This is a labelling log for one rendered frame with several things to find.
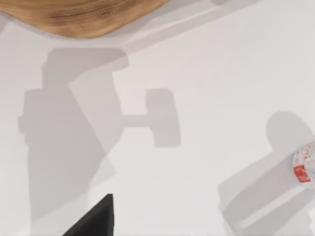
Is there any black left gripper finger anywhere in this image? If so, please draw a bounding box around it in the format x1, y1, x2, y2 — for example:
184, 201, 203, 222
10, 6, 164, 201
62, 193, 115, 236

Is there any wooden board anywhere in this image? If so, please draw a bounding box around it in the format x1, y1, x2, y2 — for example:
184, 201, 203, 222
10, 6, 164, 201
0, 0, 166, 39

